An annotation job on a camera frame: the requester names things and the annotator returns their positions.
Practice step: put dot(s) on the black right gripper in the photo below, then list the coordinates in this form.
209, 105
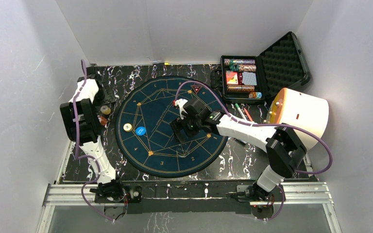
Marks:
179, 124

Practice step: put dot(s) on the blue small blind button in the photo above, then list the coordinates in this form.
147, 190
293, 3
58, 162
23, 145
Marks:
140, 131

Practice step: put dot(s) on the cream poker chip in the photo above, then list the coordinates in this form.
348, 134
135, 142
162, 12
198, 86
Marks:
127, 127

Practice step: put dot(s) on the blue patterned card deck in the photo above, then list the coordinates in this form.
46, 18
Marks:
240, 142

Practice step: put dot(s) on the red poker chip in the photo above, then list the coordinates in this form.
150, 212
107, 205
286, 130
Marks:
103, 121

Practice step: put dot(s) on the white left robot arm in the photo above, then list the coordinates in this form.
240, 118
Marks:
84, 128

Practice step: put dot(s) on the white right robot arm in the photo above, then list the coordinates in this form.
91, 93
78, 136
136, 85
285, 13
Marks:
283, 147

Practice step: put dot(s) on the clear plastic dealer button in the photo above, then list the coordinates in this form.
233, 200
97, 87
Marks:
182, 150

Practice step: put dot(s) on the red triangle marker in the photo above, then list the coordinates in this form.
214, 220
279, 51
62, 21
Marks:
196, 88

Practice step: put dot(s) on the green marker pen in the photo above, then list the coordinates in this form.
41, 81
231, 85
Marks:
243, 116

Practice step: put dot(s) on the poker chip row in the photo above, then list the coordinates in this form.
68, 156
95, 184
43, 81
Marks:
243, 68
235, 88
241, 62

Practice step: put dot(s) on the red card deck box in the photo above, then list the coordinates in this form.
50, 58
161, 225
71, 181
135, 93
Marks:
231, 77

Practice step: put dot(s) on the orange marker pen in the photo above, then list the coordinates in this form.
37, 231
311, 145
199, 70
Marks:
248, 115

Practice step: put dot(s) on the short poker chip stack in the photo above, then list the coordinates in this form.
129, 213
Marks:
255, 95

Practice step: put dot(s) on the top poker chip row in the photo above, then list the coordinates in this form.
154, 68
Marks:
241, 62

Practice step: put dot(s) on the black foam-lined carrying case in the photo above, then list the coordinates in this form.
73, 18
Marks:
282, 65

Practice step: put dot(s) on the blue card deck in case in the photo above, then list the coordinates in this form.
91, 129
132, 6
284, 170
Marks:
249, 78

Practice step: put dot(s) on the white cylindrical drum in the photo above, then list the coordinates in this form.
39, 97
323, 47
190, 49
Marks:
299, 109

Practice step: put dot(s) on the aluminium mounting rail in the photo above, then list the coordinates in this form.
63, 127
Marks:
189, 207

